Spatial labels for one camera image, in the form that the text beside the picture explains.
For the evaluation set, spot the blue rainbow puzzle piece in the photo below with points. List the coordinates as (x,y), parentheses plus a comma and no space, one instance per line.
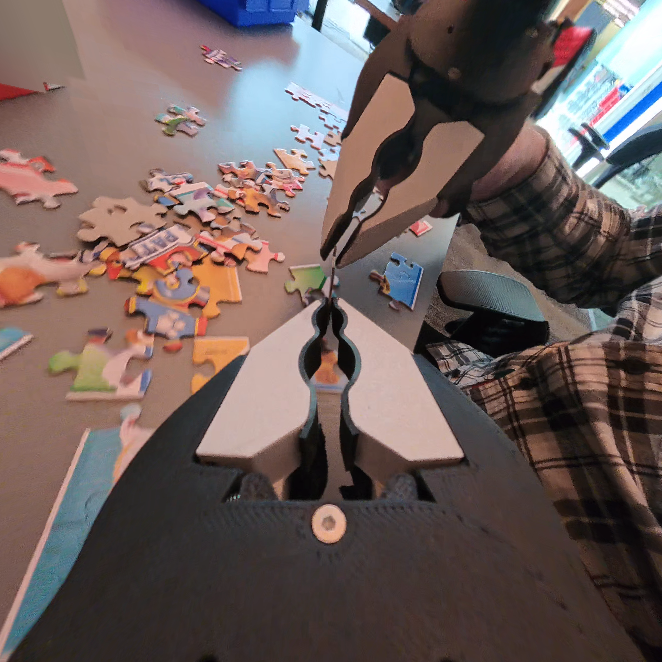
(129,439)

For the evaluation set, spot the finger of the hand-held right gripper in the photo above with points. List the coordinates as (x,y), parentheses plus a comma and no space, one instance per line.
(372,124)
(429,176)

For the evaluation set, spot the plain teal puzzle piece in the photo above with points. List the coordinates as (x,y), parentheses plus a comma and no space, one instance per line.
(67,517)

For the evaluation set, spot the black chair armrest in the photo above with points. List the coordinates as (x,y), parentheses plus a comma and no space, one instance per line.
(491,295)

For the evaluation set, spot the person's right hand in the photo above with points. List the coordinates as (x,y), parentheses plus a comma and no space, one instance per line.
(507,170)

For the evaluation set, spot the black table leg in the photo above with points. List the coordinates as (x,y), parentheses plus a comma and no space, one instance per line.
(319,13)

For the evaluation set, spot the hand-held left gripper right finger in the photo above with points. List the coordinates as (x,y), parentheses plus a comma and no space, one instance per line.
(408,408)

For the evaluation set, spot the blue orange-dog puzzle piece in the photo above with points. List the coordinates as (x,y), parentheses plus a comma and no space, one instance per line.
(328,370)

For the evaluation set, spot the blue plastic bin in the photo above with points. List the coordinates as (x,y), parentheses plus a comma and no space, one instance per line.
(258,10)

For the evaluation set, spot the person's plaid shirt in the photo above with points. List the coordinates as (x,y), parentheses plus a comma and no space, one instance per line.
(569,439)

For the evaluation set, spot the dark thin puzzle piece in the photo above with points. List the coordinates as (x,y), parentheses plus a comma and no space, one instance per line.
(331,282)

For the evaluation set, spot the pink diagonal-striped puzzle piece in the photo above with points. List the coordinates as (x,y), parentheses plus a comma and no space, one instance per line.
(308,137)

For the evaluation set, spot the black office chair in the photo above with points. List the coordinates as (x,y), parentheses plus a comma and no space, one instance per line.
(631,150)

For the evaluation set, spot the jigsaw puzzle pieces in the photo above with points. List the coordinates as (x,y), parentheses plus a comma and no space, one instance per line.
(119,222)

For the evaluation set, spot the grey desk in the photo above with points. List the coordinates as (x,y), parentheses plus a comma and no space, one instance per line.
(51,129)

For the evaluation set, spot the person's right forearm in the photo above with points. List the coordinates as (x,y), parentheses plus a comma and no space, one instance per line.
(569,243)

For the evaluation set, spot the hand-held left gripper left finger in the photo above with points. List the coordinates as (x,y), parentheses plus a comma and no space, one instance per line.
(253,408)

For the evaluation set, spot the red striped joined puzzle section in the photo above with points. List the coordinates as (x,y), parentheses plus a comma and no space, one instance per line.
(310,98)

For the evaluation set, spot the blue dog-mouth puzzle piece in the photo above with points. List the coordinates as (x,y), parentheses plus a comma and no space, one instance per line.
(403,282)

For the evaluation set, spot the colourful puzzle box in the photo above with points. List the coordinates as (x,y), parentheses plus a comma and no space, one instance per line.
(15,92)

